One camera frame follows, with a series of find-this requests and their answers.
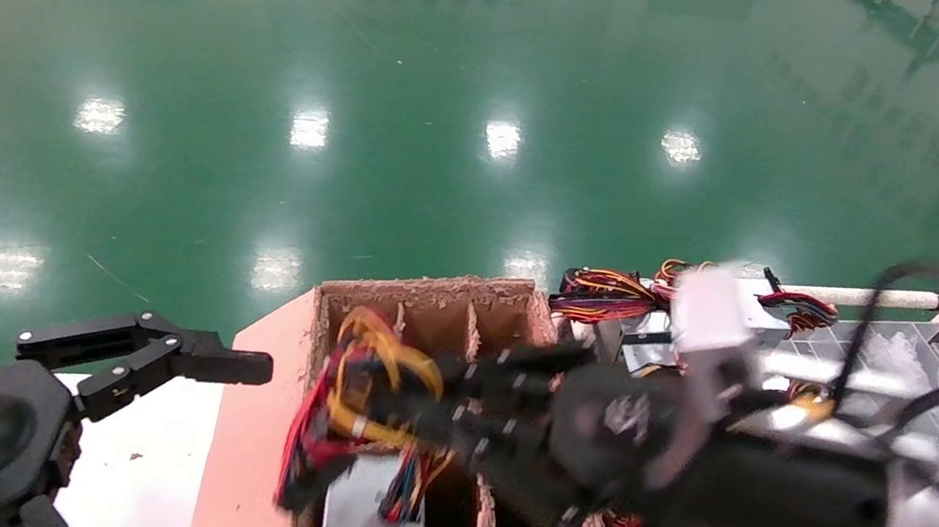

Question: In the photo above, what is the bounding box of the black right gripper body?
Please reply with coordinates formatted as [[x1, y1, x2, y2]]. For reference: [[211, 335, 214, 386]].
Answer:
[[529, 352, 701, 527]]

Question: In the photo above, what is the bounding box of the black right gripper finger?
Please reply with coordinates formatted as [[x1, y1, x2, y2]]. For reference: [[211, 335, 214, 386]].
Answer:
[[455, 326, 606, 416], [353, 384, 598, 527]]

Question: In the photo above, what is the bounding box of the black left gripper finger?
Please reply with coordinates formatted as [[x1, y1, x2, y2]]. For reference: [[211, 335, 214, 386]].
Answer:
[[5, 290, 280, 451], [15, 491, 84, 527]]

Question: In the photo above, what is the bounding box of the pink cardboard sheet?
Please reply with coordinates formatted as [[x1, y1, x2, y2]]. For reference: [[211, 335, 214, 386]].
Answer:
[[187, 276, 332, 527]]

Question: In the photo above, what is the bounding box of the clear crumpled plastic film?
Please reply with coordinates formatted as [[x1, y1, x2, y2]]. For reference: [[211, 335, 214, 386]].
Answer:
[[853, 325, 939, 392]]

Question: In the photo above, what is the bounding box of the white cart rail tube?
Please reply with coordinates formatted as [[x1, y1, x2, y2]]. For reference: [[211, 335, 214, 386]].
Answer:
[[780, 267, 939, 325]]

